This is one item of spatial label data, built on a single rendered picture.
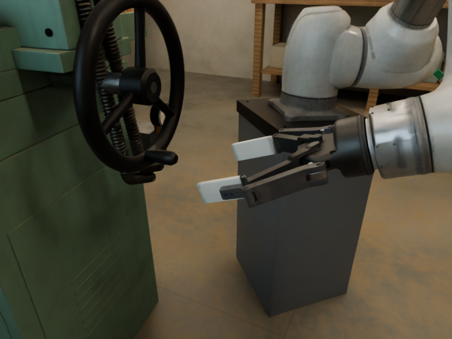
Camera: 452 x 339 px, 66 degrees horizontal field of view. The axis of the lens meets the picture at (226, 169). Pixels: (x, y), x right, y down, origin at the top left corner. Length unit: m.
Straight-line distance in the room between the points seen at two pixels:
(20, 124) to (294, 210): 0.68
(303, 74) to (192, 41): 3.42
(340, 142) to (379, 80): 0.60
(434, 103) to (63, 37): 0.50
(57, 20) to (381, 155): 0.48
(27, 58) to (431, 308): 1.33
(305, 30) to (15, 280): 0.82
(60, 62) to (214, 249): 1.05
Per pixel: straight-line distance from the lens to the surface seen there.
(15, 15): 0.66
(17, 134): 0.67
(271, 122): 0.92
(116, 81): 0.62
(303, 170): 0.41
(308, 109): 0.96
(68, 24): 0.61
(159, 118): 0.90
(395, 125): 0.42
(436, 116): 0.42
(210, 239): 1.51
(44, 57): 0.61
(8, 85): 0.66
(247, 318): 1.24
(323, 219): 1.07
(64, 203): 0.77
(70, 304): 0.89
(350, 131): 0.44
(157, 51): 4.61
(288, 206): 0.97
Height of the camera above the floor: 0.96
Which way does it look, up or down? 28 degrees down
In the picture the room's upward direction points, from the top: straight up
